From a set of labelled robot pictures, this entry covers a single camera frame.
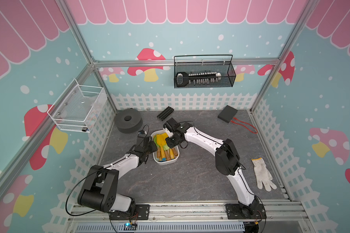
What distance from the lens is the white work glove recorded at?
→ 0.84m

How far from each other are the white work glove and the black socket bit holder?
1.89 ft

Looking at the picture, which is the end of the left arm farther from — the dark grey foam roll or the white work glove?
the white work glove

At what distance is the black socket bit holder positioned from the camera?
0.89 meters

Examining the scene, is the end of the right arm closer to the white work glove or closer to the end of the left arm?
the end of the left arm

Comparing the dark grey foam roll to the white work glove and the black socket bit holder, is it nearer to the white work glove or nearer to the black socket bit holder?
the black socket bit holder

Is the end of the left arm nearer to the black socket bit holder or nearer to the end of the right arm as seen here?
the end of the right arm
